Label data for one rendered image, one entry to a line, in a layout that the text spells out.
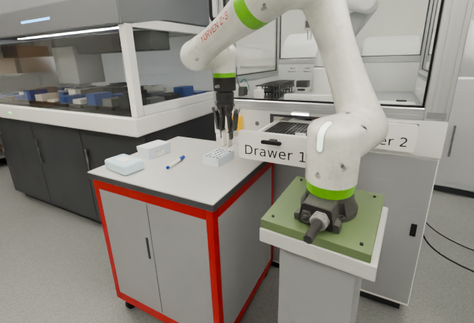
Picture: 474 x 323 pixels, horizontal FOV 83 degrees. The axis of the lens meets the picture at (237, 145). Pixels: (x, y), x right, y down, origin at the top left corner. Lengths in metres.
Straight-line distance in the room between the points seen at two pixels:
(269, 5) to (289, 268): 0.68
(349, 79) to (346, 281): 0.51
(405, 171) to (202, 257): 0.87
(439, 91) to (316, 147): 0.67
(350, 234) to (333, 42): 0.49
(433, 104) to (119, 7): 1.38
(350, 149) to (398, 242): 0.85
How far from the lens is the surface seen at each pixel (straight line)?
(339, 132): 0.64
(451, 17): 1.23
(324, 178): 0.68
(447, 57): 1.23
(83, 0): 1.69
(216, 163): 1.13
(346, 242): 0.70
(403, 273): 1.55
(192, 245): 1.03
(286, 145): 0.97
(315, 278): 0.82
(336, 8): 0.83
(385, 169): 1.30
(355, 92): 0.80
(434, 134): 1.26
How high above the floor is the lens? 1.19
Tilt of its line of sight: 18 degrees down
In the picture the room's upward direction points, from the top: 2 degrees counter-clockwise
